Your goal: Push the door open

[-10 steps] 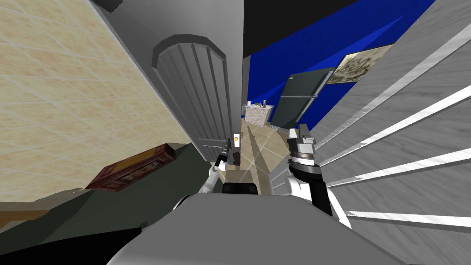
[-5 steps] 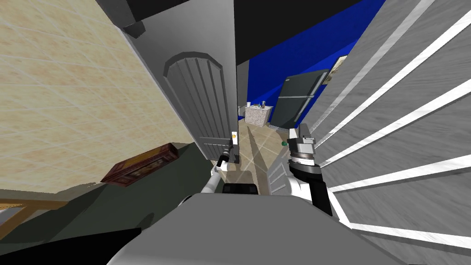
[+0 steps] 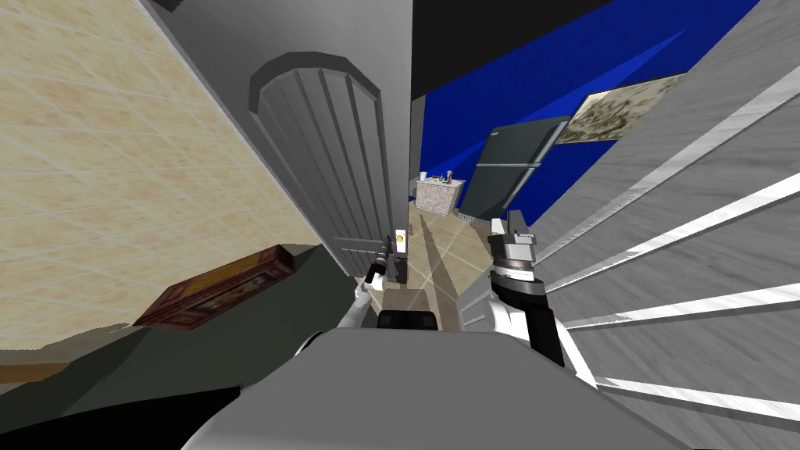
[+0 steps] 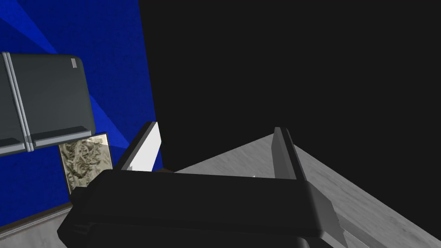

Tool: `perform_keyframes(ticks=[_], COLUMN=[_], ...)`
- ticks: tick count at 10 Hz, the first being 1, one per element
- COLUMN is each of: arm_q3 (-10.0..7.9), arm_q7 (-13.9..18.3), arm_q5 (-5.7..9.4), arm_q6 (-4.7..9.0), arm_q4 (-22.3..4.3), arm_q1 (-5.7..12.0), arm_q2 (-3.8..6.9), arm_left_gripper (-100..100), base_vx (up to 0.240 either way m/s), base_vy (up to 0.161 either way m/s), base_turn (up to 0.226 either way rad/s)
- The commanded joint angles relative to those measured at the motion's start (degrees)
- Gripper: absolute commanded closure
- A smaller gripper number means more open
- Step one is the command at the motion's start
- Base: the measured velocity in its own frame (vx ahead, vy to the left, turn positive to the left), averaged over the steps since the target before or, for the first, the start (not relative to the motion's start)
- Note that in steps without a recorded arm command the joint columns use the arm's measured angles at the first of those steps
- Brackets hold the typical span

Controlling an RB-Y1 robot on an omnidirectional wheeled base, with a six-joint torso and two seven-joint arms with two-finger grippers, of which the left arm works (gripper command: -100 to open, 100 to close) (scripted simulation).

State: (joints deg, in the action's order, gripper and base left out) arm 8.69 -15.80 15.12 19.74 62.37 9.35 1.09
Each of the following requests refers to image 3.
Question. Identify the speckled stone counter cabinet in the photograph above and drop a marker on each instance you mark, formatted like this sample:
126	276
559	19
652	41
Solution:
439	195

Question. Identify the pale mottled wall picture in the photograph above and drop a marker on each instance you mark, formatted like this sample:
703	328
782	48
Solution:
615	112

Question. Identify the yellow door knob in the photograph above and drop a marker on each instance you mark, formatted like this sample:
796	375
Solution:
400	239

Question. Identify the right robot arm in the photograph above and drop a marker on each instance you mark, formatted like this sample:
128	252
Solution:
531	312

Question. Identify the dark grey refrigerator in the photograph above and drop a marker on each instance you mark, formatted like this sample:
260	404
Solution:
509	169

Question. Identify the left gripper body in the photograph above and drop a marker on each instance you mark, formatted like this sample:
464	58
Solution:
389	265

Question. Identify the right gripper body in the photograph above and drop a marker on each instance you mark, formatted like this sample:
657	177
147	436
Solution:
515	250

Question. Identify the red-brown framed wall picture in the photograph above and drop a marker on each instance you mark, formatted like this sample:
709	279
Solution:
219	290

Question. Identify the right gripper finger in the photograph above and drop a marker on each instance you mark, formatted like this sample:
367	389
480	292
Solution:
516	223
498	227

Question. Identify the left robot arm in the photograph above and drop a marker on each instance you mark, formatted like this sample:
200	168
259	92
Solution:
357	307

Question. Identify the grey panelled door leaf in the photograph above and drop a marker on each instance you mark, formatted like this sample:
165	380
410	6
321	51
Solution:
325	156

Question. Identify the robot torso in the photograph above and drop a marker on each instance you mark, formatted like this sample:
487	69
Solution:
425	394

